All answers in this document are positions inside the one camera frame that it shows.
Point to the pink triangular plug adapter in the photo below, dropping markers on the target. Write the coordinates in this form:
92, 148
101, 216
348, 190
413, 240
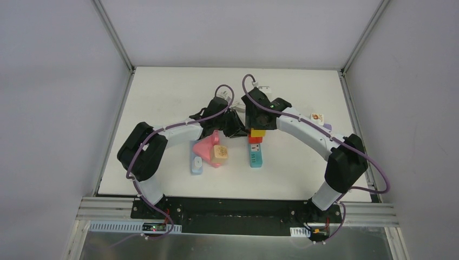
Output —
203, 148

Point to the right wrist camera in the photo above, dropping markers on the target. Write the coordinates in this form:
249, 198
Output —
264, 89

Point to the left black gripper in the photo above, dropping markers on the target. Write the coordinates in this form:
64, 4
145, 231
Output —
231, 124

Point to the beige wooden cube adapter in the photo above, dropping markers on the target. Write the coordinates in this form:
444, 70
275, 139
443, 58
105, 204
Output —
219, 154

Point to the red cube plug adapter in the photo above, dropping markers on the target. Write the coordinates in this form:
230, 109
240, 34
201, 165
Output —
255, 140

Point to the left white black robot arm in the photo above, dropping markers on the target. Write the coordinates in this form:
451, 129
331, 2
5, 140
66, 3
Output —
142, 152

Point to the yellow cube plug adapter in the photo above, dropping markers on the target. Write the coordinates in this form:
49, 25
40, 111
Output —
257, 133

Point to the teal power strip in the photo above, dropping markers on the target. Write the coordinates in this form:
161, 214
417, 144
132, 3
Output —
256, 158

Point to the purple socket adapter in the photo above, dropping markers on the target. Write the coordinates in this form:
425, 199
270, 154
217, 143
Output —
327, 126

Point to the light blue power strip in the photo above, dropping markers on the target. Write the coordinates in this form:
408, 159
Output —
196, 166

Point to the white cube adapter with sticker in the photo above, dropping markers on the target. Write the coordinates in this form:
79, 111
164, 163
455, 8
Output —
317, 118

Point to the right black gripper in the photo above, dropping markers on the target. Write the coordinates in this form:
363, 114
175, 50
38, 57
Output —
256, 125

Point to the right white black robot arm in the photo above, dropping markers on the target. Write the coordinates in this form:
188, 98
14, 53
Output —
343, 154

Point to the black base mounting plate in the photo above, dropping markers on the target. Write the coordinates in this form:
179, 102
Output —
219, 216

